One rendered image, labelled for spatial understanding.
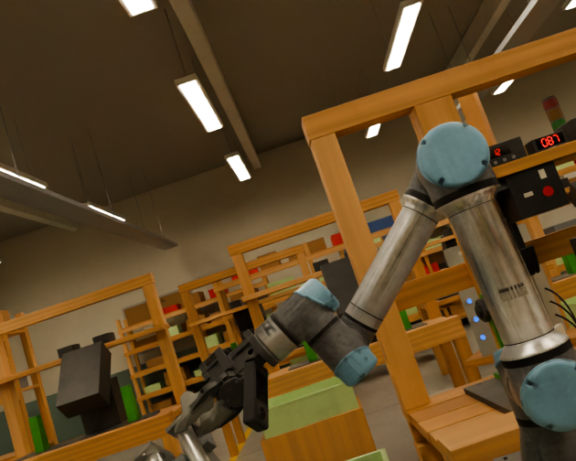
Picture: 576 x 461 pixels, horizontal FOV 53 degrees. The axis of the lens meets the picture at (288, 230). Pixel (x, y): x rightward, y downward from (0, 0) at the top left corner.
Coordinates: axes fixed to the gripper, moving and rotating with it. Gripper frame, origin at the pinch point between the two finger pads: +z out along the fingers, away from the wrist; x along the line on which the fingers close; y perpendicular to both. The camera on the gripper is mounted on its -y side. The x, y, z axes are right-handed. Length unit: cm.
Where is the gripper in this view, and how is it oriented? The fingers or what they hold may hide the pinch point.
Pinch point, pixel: (188, 434)
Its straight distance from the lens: 108.9
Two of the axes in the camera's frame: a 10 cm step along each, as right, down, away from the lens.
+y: -4.7, -4.2, 7.8
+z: -7.3, 6.8, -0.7
